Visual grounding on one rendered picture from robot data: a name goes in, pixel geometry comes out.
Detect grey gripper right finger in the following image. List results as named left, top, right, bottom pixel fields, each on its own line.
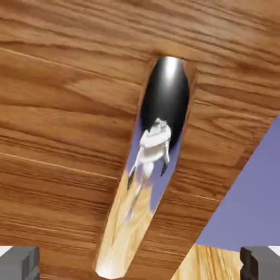
left=240, top=246, right=280, bottom=280

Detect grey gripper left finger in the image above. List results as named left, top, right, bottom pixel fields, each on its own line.
left=0, top=246, right=40, bottom=280

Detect brown wooden cabinet door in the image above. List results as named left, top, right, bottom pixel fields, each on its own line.
left=0, top=0, right=280, bottom=280

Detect shiny curved metal handle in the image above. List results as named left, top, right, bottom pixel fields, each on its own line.
left=95, top=56, right=190, bottom=280

